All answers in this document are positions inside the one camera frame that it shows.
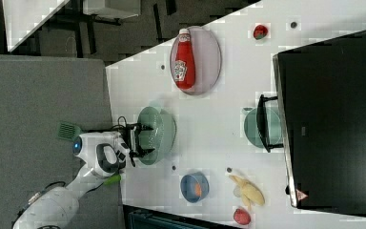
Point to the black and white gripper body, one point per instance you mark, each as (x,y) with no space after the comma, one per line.
(130,142)

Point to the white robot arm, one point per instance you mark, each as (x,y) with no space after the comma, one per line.
(104,155)

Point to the blue bowl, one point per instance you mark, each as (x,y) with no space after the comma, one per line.
(187,183)

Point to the orange carrot piece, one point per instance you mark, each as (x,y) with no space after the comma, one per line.
(197,190)

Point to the green spatula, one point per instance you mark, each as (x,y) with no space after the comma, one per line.
(68,131)

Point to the red ketchup bottle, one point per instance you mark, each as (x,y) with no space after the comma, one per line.
(184,67)

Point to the green mug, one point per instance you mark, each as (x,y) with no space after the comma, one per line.
(262,127)

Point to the yellow banana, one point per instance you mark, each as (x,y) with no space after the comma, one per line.
(249,193)

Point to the black toaster oven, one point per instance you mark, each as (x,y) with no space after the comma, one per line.
(321,99)

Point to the grey fabric panel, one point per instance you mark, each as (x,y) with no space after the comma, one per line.
(36,93)

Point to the red strawberry toy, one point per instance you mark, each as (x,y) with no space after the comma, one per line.
(260,32)

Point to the grey round plate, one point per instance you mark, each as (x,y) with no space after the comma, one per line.
(207,60)

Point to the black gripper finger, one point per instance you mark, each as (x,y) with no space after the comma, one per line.
(141,127)
(140,153)

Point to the red apple toy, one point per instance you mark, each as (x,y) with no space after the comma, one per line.
(242,217)

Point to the green plastic strainer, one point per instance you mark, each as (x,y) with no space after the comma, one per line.
(161,135)

